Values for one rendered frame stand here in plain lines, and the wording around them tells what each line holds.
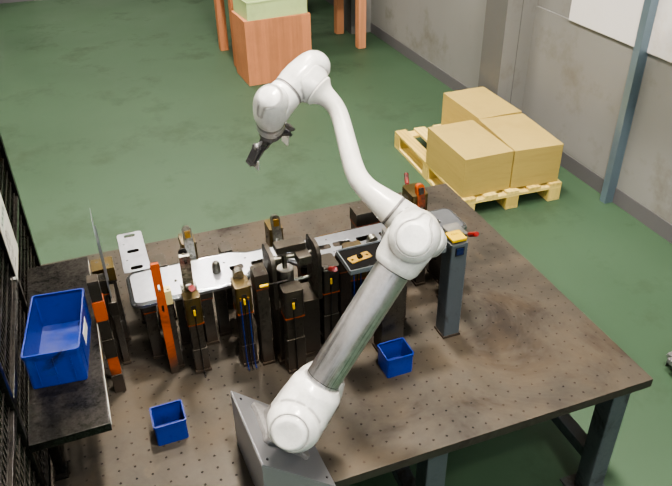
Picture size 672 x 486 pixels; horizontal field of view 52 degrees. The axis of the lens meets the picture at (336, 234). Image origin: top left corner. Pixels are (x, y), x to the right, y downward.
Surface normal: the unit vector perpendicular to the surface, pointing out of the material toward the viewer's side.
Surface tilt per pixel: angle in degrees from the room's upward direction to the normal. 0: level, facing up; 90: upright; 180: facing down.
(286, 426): 72
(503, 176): 90
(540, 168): 90
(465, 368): 0
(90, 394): 0
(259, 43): 90
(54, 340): 0
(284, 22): 90
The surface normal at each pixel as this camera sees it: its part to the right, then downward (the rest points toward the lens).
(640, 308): -0.02, -0.84
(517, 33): 0.35, 0.51
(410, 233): -0.07, 0.00
